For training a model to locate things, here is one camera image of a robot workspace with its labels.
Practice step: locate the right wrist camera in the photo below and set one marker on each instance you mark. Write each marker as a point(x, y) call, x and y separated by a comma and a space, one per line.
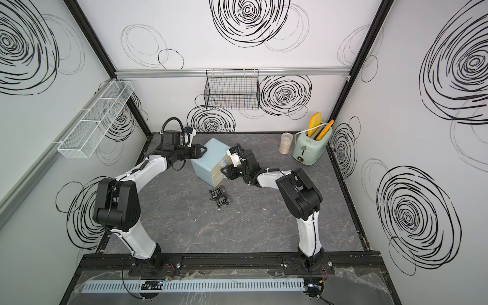
point(235, 156)

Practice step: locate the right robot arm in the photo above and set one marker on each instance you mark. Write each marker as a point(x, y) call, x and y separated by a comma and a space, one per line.
point(301, 196)

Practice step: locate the black wire wall basket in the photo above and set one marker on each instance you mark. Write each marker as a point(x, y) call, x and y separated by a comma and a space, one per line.
point(232, 89)

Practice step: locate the white mesh wall shelf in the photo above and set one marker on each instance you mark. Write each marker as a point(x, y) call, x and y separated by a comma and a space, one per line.
point(96, 121)

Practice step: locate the light blue drawer cabinet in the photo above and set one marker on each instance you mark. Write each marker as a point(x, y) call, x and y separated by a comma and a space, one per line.
point(208, 167)

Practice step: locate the yellow toast slice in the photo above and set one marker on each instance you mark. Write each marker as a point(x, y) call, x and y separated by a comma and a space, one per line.
point(325, 130)
point(314, 123)

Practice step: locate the black cookie pack left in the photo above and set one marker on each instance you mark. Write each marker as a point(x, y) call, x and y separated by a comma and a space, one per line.
point(216, 194)

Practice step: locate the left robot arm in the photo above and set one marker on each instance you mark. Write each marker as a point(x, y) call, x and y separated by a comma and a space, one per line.
point(117, 205)

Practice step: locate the mint green toaster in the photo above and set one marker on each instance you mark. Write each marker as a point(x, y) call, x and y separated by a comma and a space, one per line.
point(307, 150)

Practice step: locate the clear jar with grains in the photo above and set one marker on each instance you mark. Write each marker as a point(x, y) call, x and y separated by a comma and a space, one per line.
point(285, 143)

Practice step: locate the white slotted cable duct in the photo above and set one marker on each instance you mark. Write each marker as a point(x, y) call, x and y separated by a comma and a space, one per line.
point(215, 285)

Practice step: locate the black cookie pack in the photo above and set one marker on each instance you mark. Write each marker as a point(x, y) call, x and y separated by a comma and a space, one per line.
point(216, 194)
point(222, 201)

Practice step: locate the yellow toast slice right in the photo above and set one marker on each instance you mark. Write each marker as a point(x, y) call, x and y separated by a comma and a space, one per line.
point(325, 130)

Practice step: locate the yellow toast slice left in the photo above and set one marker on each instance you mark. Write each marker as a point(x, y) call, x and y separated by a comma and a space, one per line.
point(314, 123)

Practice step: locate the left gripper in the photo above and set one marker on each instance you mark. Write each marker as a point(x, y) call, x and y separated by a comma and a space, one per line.
point(196, 151)

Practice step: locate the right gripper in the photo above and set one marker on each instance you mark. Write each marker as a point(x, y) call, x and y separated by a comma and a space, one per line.
point(230, 171)

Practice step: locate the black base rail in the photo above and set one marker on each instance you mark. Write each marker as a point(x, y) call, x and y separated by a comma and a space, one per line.
point(288, 263)

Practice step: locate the black cookie pack right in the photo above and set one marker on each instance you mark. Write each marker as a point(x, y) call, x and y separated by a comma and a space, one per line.
point(222, 201)

